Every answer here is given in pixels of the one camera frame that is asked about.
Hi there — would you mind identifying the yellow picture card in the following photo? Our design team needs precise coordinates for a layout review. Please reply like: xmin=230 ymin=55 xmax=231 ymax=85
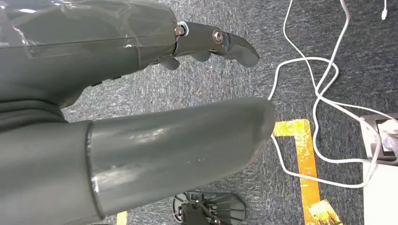
xmin=307 ymin=199 xmax=343 ymax=225

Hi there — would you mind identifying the ribbed grey left arm sleeve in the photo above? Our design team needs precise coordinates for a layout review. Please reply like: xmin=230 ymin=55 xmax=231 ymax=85
xmin=0 ymin=100 xmax=67 ymax=133

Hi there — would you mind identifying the short yellow tape piece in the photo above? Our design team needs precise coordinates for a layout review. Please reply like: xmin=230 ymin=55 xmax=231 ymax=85
xmin=116 ymin=211 xmax=129 ymax=225

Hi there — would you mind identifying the black round ribbed base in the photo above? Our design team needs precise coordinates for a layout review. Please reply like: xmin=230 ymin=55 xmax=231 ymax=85
xmin=172 ymin=191 xmax=247 ymax=225

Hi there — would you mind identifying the yellow floor tape strip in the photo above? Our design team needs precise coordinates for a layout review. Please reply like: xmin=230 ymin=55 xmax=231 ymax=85
xmin=273 ymin=119 xmax=321 ymax=225

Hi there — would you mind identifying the white power plug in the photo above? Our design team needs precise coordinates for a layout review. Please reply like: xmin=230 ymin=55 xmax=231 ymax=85
xmin=377 ymin=119 xmax=398 ymax=156

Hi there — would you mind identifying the white desk foot bar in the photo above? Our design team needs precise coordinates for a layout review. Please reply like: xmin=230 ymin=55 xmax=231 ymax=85
xmin=363 ymin=161 xmax=398 ymax=225

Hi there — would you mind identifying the thin white cable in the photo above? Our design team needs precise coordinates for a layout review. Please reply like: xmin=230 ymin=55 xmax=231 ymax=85
xmin=282 ymin=0 xmax=398 ymax=122

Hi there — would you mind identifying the looped white cable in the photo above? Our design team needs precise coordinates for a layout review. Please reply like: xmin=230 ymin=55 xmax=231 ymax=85
xmin=268 ymin=57 xmax=382 ymax=189

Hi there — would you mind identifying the thick white cable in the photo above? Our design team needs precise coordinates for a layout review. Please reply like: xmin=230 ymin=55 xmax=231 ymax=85
xmin=312 ymin=0 xmax=382 ymax=165

